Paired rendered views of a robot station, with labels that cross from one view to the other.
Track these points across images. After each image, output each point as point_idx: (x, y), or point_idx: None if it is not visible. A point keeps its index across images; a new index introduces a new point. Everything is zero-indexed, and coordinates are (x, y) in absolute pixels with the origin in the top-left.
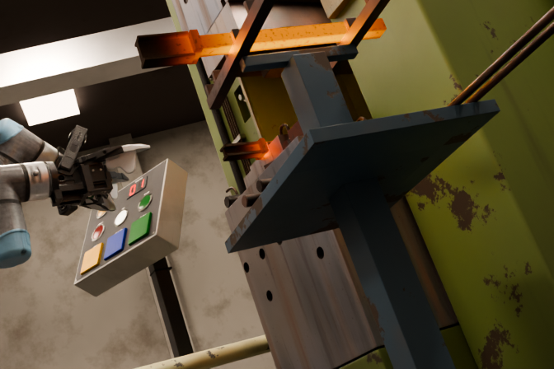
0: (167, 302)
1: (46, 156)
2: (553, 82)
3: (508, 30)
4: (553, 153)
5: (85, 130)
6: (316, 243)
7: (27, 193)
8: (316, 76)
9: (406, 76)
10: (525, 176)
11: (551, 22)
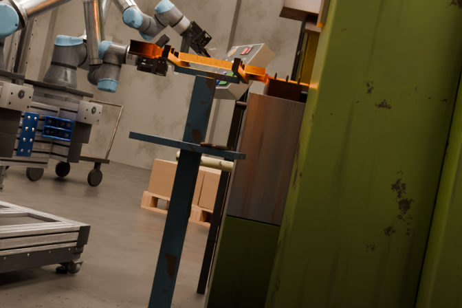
0: (233, 122)
1: (179, 27)
2: (394, 135)
3: (385, 91)
4: (351, 177)
5: (167, 38)
6: (238, 149)
7: (124, 62)
8: (201, 90)
9: (313, 90)
10: (317, 181)
11: (433, 95)
